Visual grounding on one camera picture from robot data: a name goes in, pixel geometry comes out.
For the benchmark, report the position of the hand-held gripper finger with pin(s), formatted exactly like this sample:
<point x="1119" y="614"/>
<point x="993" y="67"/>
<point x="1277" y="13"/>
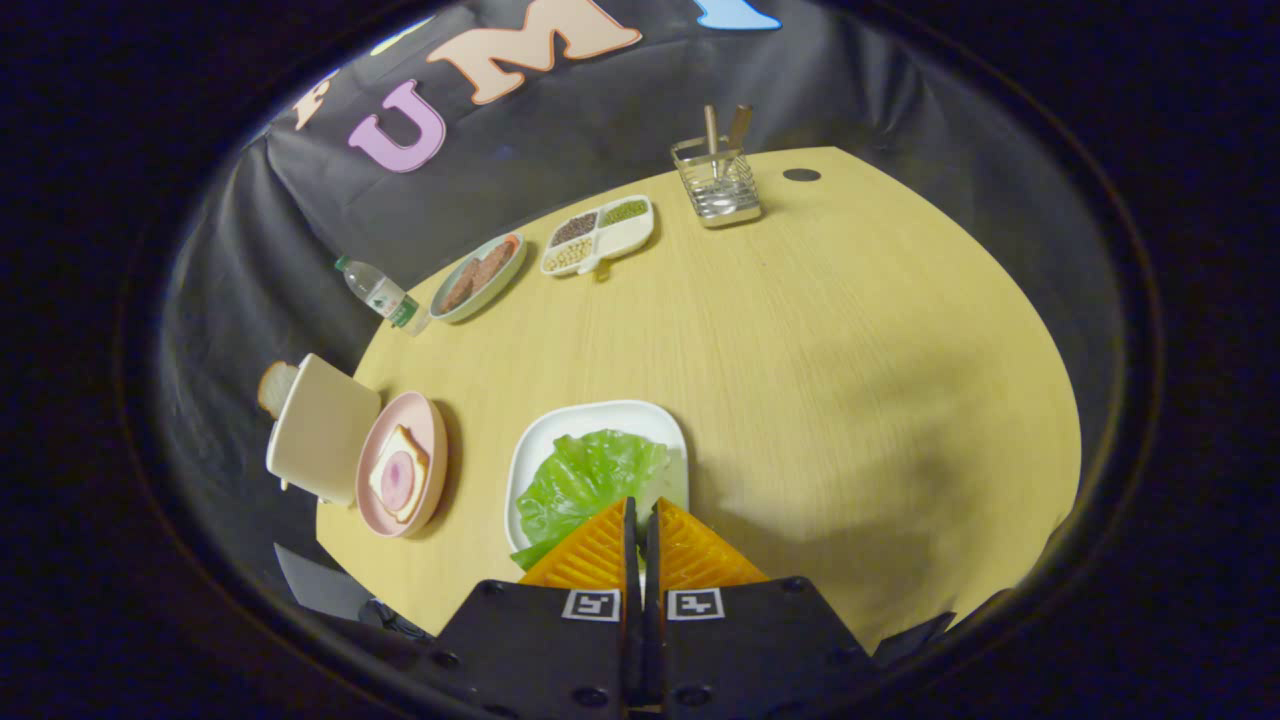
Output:
<point x="652" y="600"/>
<point x="632" y="600"/>

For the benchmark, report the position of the green lettuce leaf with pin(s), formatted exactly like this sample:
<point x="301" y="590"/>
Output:
<point x="585" y="480"/>

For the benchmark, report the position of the white divided dish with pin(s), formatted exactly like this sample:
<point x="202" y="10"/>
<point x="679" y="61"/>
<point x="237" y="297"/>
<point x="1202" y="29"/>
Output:
<point x="625" y="237"/>

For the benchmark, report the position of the brown meat slice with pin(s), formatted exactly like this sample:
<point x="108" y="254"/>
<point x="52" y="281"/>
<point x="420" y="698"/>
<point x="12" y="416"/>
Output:
<point x="460" y="288"/>
<point x="493" y="265"/>

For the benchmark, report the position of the light green oval plate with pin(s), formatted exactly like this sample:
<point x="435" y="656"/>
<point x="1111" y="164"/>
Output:
<point x="505" y="268"/>

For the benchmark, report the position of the yellow soybeans pile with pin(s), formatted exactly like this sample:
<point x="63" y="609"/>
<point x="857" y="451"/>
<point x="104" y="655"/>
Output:
<point x="568" y="256"/>

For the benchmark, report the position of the black backdrop cloth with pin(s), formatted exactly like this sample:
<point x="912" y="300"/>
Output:
<point x="600" y="120"/>

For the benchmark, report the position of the bread slice with brown crust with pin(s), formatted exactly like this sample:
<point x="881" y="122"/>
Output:
<point x="274" y="388"/>

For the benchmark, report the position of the white toaster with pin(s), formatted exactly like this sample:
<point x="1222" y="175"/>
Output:
<point x="320" y="430"/>

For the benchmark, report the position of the white square plate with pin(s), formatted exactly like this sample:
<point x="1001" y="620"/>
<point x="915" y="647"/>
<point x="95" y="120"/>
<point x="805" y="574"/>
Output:
<point x="600" y="418"/>

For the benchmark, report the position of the pink ham slice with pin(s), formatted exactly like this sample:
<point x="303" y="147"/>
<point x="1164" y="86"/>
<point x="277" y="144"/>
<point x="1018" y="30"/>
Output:
<point x="398" y="480"/>

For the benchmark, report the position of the white bread slice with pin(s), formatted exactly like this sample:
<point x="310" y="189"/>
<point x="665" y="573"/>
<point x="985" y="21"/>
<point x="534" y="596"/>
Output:
<point x="412" y="450"/>

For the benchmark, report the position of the green beans pile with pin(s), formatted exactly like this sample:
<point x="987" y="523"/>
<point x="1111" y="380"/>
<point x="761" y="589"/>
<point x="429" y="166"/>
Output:
<point x="625" y="211"/>

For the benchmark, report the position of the pink round plate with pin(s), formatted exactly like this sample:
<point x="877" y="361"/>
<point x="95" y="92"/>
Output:
<point x="425" y="430"/>

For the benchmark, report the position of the dark red beans pile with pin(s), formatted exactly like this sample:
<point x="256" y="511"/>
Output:
<point x="575" y="228"/>

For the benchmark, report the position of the clear plastic water bottle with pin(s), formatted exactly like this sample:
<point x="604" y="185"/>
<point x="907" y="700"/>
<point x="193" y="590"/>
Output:
<point x="375" y="290"/>

